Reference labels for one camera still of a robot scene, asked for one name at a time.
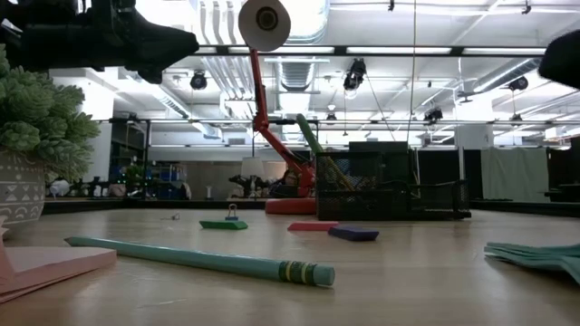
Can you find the blue binder clip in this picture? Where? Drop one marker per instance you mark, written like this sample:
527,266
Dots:
232,217

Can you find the white background table lamp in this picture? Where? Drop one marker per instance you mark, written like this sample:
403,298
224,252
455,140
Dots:
252,166

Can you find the green artificial succulent plant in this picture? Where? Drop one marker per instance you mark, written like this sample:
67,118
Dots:
36,117

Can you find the black overhead frame bar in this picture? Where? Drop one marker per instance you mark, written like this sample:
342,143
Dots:
317,50

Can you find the black office partition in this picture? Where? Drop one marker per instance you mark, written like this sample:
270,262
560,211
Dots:
435,167

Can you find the pink eraser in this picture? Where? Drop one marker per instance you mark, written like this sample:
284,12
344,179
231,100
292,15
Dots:
312,226

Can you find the person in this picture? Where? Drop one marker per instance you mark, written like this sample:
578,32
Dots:
290,177

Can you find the black hanging ceiling fixture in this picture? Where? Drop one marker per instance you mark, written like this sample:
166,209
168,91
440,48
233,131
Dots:
433,114
198,80
518,83
354,74

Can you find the green eraser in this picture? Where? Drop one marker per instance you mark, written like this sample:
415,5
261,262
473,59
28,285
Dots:
224,224

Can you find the teal pencil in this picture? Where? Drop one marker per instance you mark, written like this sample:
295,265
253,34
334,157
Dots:
190,258

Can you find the thin black frame bar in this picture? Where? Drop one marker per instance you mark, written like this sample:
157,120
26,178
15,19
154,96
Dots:
204,121

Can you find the black mesh desk organizer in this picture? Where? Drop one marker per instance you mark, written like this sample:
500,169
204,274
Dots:
362,199

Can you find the purple eraser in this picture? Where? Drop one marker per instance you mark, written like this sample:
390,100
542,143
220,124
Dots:
353,233

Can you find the black aluminium table frame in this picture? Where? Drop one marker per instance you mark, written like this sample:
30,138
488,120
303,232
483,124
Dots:
136,204

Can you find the pale green curtain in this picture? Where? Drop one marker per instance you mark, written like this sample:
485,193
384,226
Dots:
514,174

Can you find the black background rack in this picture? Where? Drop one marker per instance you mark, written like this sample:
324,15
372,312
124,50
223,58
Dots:
147,158

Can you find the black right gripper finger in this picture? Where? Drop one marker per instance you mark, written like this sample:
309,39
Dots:
564,59

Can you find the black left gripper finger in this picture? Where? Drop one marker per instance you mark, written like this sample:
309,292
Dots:
151,74
136,45

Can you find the pink sticky note pad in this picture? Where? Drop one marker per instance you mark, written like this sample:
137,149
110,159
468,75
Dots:
50,267

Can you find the teal sticky note pad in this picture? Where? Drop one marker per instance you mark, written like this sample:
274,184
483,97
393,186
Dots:
534,260

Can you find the red desk lamp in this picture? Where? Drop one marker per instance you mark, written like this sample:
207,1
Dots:
260,90

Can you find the grey patterned plant pot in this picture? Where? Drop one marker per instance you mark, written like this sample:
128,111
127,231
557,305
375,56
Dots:
18,194

